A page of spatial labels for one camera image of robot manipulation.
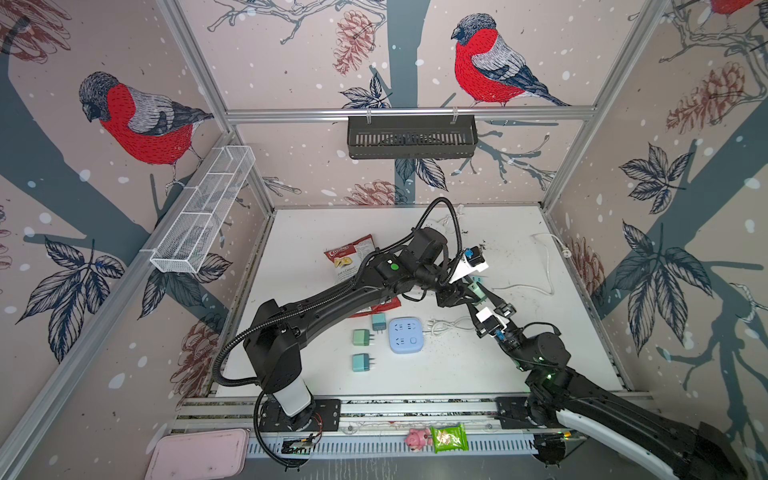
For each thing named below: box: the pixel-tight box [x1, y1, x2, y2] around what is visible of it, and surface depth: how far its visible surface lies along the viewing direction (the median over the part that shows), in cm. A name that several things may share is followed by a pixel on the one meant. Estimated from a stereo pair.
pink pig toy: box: [406, 428, 433, 453], surface depth 70 cm
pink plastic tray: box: [144, 428, 250, 480], surface depth 69 cm
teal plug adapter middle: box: [372, 313, 387, 334], surface depth 90 cm
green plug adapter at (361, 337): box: [352, 329, 375, 346], surface depth 87 cm
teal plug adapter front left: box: [352, 353, 376, 372], surface depth 83 cm
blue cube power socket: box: [388, 316, 424, 354], surface depth 87 cm
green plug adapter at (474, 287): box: [468, 277, 486, 300], surface depth 69 cm
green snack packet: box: [430, 423, 469, 454], surface depth 71 cm
